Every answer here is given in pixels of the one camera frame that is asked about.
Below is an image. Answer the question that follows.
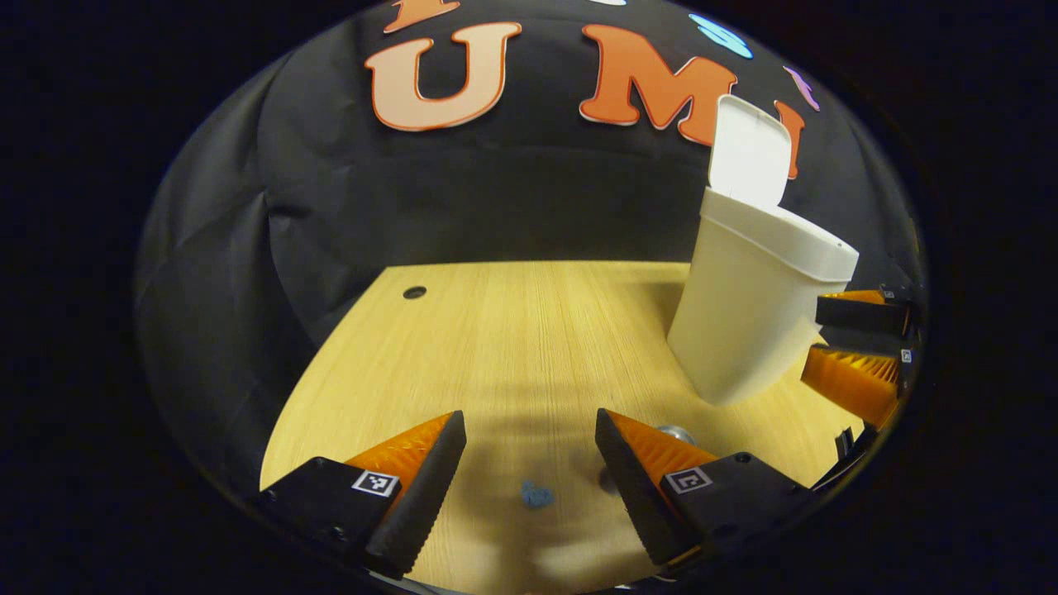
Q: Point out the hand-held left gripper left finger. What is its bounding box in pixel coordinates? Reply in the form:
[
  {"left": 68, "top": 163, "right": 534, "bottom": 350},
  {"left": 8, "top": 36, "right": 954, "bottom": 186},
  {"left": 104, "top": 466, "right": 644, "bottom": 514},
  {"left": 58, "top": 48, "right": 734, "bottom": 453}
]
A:
[{"left": 258, "top": 410, "right": 468, "bottom": 581}]

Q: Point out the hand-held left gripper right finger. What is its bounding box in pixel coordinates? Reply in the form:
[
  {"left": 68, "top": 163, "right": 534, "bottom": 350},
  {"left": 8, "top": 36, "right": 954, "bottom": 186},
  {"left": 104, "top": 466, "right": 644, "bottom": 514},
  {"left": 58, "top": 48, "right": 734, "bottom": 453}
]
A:
[{"left": 595, "top": 407, "right": 815, "bottom": 573}]

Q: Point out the white desktop garbage bin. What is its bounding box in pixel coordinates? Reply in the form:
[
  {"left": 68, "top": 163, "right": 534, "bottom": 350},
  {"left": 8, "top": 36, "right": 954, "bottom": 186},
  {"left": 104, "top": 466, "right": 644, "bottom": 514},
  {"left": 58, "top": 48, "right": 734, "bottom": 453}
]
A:
[{"left": 666, "top": 93, "right": 860, "bottom": 407}]

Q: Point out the wooden desktop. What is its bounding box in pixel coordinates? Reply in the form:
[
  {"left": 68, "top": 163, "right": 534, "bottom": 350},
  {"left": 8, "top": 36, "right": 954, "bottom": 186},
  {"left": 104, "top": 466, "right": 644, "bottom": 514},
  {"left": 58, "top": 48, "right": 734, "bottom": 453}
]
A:
[{"left": 259, "top": 260, "right": 865, "bottom": 595}]

